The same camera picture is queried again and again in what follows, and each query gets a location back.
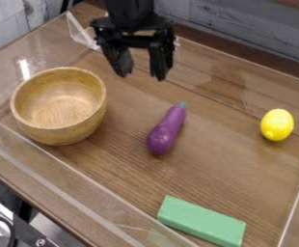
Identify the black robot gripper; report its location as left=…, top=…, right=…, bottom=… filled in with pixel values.
left=91, top=14, right=175, bottom=81

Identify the yellow toy lemon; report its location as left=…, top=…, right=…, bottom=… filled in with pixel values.
left=260, top=108, right=295, bottom=142

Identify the brown wooden bowl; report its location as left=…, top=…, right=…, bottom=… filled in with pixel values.
left=11, top=67, right=107, bottom=146

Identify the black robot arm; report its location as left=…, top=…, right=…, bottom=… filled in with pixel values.
left=91, top=0, right=175, bottom=81

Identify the black cable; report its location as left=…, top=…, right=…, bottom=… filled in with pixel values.
left=0, top=215, right=18, bottom=247

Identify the green rectangular sponge block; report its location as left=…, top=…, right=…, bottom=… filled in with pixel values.
left=158, top=196, right=246, bottom=247

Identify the clear acrylic tray wall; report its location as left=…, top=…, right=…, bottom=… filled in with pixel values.
left=0, top=123, right=199, bottom=247

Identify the purple toy eggplant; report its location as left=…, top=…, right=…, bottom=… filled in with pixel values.
left=147, top=102, right=187, bottom=154

